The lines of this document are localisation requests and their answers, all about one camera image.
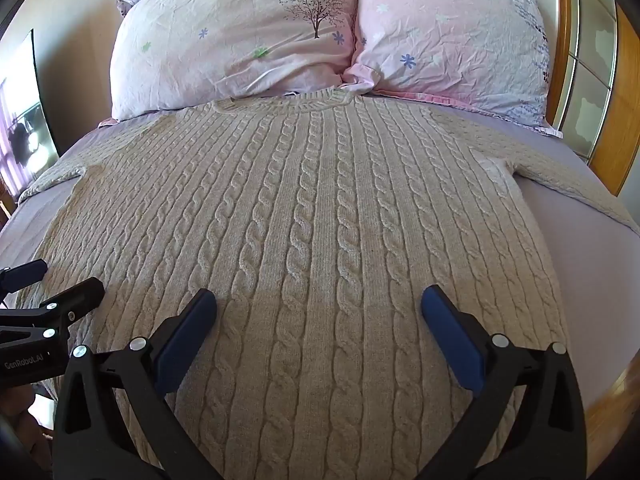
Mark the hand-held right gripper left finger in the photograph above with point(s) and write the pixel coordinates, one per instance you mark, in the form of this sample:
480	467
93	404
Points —
182	332

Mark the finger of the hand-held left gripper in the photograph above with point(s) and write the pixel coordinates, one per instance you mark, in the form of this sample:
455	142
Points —
75	297
27	272

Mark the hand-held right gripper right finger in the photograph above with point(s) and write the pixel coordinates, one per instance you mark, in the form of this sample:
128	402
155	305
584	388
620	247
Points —
450	335

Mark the pink pillow with flower print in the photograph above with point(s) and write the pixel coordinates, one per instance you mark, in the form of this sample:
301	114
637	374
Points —
450	40

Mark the wooden headboard with glass panels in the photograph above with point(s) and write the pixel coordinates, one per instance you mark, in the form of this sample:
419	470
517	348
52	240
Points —
592	75

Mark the pink pillow with tree print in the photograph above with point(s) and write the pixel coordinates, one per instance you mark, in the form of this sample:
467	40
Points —
235	35

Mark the wall poster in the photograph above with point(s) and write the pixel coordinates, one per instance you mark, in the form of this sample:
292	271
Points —
25	125

